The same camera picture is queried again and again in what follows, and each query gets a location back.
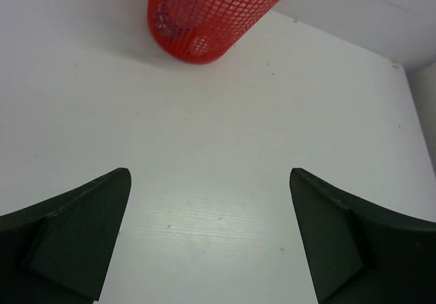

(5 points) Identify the red mesh plastic bin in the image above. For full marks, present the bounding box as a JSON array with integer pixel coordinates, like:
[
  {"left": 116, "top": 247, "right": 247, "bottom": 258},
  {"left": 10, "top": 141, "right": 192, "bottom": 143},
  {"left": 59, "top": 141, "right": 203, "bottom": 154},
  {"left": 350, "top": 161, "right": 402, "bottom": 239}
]
[{"left": 147, "top": 0, "right": 283, "bottom": 63}]

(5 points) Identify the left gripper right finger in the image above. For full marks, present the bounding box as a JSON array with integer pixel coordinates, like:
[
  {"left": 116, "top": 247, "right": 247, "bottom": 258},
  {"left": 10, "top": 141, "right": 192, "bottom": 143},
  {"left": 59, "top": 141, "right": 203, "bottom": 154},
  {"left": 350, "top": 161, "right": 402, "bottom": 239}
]
[{"left": 290, "top": 168, "right": 435, "bottom": 303}]

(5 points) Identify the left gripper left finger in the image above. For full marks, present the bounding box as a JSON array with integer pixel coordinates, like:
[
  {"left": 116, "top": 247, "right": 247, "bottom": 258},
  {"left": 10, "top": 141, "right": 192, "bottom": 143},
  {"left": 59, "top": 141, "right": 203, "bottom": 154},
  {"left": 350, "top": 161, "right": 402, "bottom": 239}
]
[{"left": 1, "top": 168, "right": 131, "bottom": 303}]

